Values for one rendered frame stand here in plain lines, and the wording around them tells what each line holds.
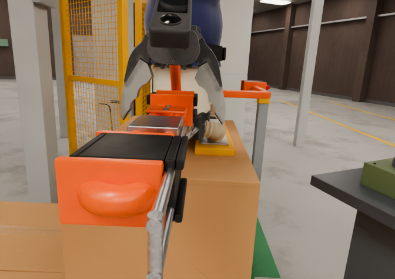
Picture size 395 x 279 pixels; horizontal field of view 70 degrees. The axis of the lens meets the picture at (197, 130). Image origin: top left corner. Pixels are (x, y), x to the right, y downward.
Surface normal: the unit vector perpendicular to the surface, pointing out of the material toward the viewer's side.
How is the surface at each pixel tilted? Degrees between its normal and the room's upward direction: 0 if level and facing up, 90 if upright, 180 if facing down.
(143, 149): 0
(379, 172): 90
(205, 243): 90
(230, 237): 90
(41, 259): 0
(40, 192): 90
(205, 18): 81
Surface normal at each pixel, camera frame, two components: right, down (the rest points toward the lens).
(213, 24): 0.77, 0.12
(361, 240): -0.92, 0.06
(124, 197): 0.18, -0.40
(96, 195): -0.15, -0.42
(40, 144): 0.00, 0.24
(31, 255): 0.04, -0.97
